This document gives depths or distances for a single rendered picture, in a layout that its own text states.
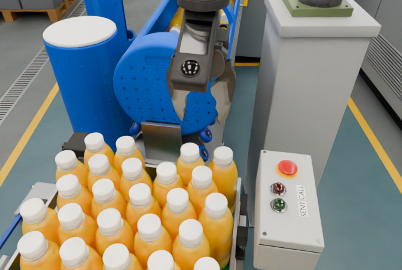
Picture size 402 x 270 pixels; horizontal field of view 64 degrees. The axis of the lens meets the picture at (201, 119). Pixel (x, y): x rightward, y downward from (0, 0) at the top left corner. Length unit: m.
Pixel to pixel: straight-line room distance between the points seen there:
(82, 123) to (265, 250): 1.09
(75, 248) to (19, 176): 1.81
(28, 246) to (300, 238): 0.42
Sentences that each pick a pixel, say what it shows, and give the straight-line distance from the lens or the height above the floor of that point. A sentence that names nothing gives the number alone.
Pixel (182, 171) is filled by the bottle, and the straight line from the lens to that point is 0.69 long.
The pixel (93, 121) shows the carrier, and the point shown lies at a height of 0.68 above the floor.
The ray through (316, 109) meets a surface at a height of 0.81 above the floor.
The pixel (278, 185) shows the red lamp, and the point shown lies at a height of 1.11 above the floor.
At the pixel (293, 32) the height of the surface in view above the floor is 1.13.
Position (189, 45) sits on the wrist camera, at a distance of 0.42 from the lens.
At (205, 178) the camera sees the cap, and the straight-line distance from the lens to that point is 0.62.
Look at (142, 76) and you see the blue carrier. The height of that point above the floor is 1.14.
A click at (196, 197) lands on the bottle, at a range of 0.64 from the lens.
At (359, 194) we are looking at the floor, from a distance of 2.19.
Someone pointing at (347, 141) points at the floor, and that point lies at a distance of 2.51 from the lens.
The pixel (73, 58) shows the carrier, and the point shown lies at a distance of 1.30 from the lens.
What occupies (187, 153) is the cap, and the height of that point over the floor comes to 1.09.
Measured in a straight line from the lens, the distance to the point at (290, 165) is 0.64.
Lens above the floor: 1.56
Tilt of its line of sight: 39 degrees down
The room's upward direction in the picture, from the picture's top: straight up
